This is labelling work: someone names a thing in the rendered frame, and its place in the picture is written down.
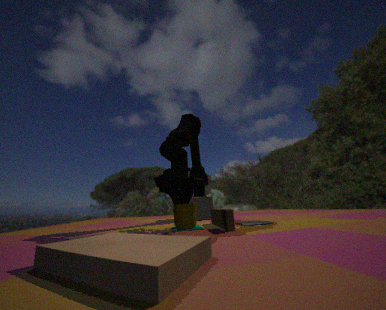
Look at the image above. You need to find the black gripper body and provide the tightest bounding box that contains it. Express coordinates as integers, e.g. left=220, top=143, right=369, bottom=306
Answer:
left=159, top=164, right=205, bottom=193

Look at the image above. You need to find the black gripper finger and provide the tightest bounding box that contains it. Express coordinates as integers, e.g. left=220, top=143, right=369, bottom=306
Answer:
left=165, top=192, right=180, bottom=205
left=176, top=190, right=196, bottom=204

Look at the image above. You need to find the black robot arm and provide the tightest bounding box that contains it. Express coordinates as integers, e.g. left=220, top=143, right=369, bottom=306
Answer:
left=153, top=113, right=208, bottom=197

